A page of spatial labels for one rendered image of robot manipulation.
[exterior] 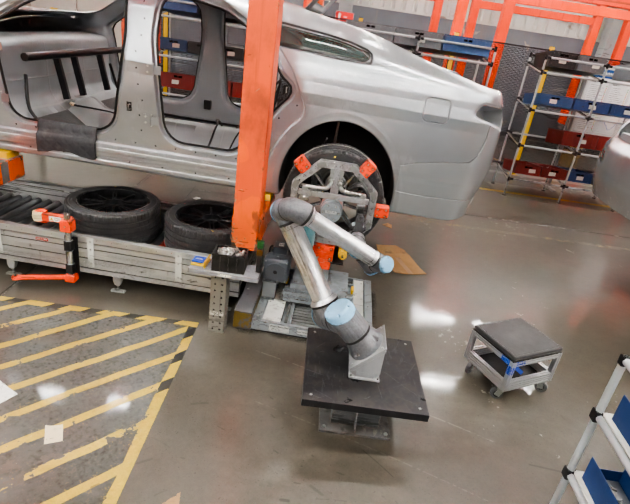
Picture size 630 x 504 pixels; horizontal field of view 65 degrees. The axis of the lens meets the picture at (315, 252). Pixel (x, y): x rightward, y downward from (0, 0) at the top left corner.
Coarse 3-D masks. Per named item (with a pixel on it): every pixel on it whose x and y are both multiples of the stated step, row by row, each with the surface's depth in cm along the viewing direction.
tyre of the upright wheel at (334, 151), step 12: (324, 144) 325; (336, 144) 319; (312, 156) 307; (324, 156) 306; (336, 156) 305; (348, 156) 305; (360, 156) 310; (288, 180) 314; (372, 180) 310; (288, 192) 318; (372, 228) 324
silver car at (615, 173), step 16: (624, 128) 459; (608, 144) 446; (624, 144) 420; (608, 160) 428; (624, 160) 404; (608, 176) 422; (624, 176) 399; (608, 192) 422; (624, 192) 396; (624, 208) 400
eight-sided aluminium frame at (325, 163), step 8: (320, 160) 300; (328, 160) 303; (312, 168) 301; (320, 168) 301; (336, 168) 300; (344, 168) 300; (352, 168) 299; (296, 176) 310; (304, 176) 304; (360, 176) 301; (296, 184) 306; (368, 184) 302; (296, 192) 309; (376, 192) 306; (376, 200) 306; (368, 208) 309; (368, 216) 311; (368, 224) 313; (320, 240) 321; (328, 240) 320
